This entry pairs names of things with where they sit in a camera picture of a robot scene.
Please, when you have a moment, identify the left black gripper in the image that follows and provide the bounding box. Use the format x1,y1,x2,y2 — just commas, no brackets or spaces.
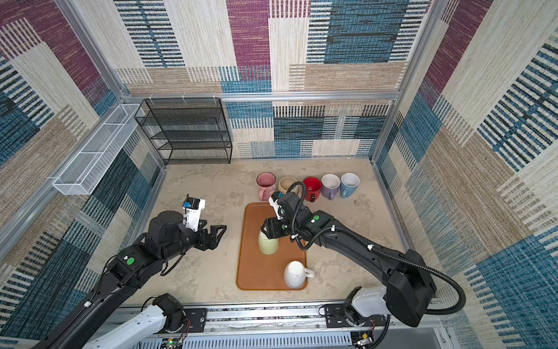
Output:
162,217,228,266

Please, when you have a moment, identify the light green mug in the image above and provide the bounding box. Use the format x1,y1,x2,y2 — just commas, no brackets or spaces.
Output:
258,232,279,255

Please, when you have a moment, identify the cream marbled mug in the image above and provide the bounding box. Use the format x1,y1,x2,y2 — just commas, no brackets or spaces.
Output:
278,176,297,195

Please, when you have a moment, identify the orange plastic tray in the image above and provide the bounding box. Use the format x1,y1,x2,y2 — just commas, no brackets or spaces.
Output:
236,202,307,291

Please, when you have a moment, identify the pink ghost pattern mug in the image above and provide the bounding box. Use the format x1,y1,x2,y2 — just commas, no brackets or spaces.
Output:
257,172,277,202

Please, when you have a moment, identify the white mug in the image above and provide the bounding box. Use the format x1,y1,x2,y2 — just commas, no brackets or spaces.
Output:
283,261,316,289

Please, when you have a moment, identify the red mug black handle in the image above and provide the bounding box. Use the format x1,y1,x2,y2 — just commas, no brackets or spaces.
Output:
303,176,322,202

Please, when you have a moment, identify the purple mug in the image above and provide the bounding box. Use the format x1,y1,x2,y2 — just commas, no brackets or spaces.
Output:
321,174,341,201

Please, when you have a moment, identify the blue mug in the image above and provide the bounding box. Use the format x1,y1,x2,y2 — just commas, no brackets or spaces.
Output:
340,172,360,198

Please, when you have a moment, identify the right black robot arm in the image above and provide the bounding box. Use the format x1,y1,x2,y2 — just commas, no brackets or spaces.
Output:
261,188,466,327

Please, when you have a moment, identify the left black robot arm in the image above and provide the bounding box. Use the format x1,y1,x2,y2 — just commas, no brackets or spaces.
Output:
34,211,227,348

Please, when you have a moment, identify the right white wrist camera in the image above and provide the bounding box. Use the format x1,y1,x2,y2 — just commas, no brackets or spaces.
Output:
268,191,285,220

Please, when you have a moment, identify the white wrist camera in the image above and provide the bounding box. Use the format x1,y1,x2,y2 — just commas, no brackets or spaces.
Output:
268,191,285,220
183,194,206,232

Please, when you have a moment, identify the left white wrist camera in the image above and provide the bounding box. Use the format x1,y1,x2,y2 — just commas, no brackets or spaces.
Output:
183,194,206,232

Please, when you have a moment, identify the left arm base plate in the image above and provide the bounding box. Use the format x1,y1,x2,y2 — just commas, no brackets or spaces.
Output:
177,308,208,334

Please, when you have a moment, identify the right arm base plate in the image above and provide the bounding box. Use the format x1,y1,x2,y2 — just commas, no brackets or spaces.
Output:
318,303,387,328

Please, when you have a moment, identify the black wire shelf rack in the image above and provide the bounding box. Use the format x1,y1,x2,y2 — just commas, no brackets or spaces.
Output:
135,97,233,165

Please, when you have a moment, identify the white wire mesh basket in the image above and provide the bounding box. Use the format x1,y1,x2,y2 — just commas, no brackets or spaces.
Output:
53,104,140,196

